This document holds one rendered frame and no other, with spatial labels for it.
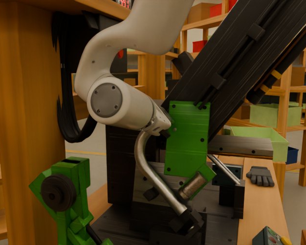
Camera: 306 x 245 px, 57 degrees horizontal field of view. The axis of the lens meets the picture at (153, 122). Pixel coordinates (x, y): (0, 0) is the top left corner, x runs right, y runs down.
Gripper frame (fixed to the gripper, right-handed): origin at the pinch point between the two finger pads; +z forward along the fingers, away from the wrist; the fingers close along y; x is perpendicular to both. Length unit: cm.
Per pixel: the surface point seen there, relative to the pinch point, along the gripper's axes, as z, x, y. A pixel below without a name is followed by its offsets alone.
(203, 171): 2.5, -0.3, -18.2
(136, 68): 794, 77, 413
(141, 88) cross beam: 67, 8, 39
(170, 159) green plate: 2.8, 5.0, -9.9
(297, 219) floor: 224, -7, -97
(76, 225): -21.7, 24.1, -11.6
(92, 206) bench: 17.2, 41.2, -3.1
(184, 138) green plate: 2.7, -1.7, -8.1
